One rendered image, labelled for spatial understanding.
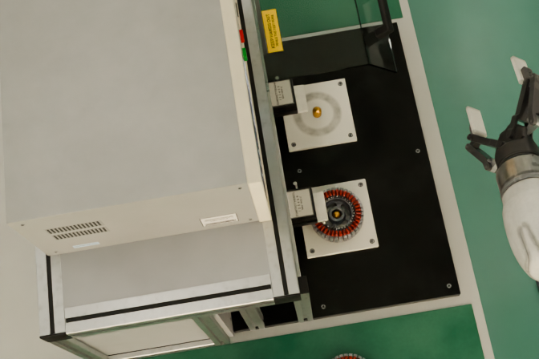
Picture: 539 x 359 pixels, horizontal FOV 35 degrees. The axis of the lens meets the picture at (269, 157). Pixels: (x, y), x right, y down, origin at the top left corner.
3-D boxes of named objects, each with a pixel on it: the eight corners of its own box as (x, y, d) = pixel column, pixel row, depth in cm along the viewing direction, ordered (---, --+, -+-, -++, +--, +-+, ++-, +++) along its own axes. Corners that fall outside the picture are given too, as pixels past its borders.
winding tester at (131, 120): (237, 2, 163) (223, -61, 144) (272, 220, 147) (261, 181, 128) (34, 38, 163) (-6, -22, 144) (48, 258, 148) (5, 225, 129)
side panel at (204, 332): (228, 329, 178) (206, 298, 148) (230, 344, 177) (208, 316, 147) (96, 351, 178) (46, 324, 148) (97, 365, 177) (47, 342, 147)
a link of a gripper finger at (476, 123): (488, 135, 159) (485, 139, 160) (480, 110, 164) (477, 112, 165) (474, 131, 158) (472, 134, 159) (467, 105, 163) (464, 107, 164)
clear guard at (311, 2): (373, -31, 176) (374, -48, 170) (397, 72, 167) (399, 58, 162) (216, -4, 176) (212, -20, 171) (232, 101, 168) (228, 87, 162)
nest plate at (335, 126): (344, 80, 193) (344, 78, 192) (357, 141, 188) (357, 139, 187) (278, 91, 194) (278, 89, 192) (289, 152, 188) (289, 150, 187)
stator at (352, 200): (358, 188, 183) (358, 183, 179) (367, 239, 179) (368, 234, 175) (306, 196, 183) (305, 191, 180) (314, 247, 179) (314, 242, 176)
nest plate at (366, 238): (365, 180, 185) (365, 178, 183) (378, 247, 179) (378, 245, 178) (296, 191, 185) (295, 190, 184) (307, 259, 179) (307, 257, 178)
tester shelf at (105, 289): (245, -35, 171) (243, -48, 167) (301, 300, 146) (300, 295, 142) (28, 2, 172) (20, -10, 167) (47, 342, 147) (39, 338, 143)
